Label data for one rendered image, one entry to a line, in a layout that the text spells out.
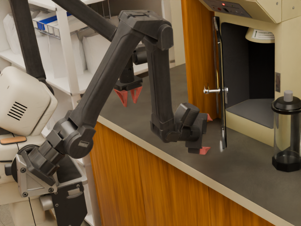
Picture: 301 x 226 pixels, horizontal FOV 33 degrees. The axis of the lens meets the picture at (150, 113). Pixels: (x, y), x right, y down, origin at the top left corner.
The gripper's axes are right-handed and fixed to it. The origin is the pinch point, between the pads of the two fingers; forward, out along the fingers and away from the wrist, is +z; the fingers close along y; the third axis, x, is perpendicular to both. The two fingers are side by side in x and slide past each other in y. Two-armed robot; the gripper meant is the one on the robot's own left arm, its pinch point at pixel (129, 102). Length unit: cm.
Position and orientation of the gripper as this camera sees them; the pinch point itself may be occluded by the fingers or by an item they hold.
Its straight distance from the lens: 195.6
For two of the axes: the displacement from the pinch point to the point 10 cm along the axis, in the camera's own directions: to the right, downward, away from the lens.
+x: -5.9, -2.8, 7.6
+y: 8.1, -3.1, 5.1
